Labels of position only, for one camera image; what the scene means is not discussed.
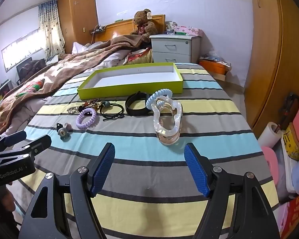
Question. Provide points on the pink patterned box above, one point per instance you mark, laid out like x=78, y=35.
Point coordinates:
x=189, y=30

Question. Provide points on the red box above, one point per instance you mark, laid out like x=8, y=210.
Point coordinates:
x=296, y=216

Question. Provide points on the orange box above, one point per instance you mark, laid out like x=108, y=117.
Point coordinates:
x=213, y=67

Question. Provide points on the yellow printed box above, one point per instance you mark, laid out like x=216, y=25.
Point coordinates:
x=295, y=144

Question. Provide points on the clear hair claw clip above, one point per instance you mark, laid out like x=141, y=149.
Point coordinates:
x=164, y=129

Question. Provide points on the white nightstand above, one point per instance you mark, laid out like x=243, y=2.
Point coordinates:
x=174, y=47

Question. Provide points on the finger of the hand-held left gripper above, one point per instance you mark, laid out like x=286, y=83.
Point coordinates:
x=13, y=138
x=37, y=144

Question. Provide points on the patterned curtain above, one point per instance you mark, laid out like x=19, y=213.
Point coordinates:
x=49, y=29

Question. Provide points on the window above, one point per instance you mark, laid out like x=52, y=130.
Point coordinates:
x=22, y=47

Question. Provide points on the power strip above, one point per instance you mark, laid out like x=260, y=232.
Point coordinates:
x=98, y=29

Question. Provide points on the striped tablecloth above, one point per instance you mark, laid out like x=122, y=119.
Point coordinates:
x=139, y=154

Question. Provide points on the white paper roll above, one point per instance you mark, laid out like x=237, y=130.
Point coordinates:
x=270, y=134

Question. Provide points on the red yellow pillow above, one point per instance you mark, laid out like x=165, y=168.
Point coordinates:
x=139, y=57

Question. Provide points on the large wooden wardrobe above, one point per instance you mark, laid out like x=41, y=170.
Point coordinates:
x=271, y=54

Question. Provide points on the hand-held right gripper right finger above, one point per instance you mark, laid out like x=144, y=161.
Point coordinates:
x=196, y=171

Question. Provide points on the brown blanket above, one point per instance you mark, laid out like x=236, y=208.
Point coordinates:
x=64, y=67

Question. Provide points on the clear glass jar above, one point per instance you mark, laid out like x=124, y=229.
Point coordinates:
x=170, y=28

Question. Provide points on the person's left hand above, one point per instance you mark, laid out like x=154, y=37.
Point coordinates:
x=10, y=199

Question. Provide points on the green cardboard tray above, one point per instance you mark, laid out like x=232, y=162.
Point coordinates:
x=129, y=76

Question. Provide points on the wooden headboard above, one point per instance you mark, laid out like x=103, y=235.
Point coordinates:
x=119, y=27

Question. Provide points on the rhinestone hair clip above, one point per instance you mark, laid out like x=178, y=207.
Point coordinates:
x=73, y=109

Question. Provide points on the pink round stool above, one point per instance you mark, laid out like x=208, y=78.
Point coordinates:
x=270, y=161

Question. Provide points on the green red patterned cloth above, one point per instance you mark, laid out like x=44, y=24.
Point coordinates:
x=31, y=87

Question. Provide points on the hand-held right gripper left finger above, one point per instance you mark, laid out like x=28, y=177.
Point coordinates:
x=103, y=169

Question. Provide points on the tall wooden cabinet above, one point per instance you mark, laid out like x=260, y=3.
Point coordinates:
x=77, y=17

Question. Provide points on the brown teddy bear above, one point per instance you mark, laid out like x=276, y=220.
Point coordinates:
x=143, y=22

